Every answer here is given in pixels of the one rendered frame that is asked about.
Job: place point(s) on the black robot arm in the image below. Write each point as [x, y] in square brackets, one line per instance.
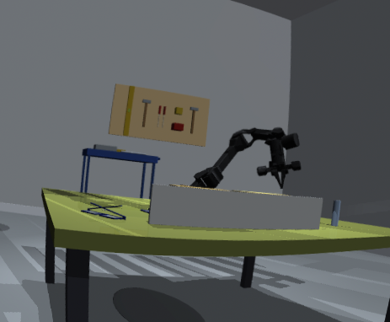
[276, 138]

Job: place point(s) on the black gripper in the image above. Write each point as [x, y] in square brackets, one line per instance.
[278, 161]

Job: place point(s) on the grey rectangular panel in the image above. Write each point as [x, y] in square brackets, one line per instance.
[193, 207]

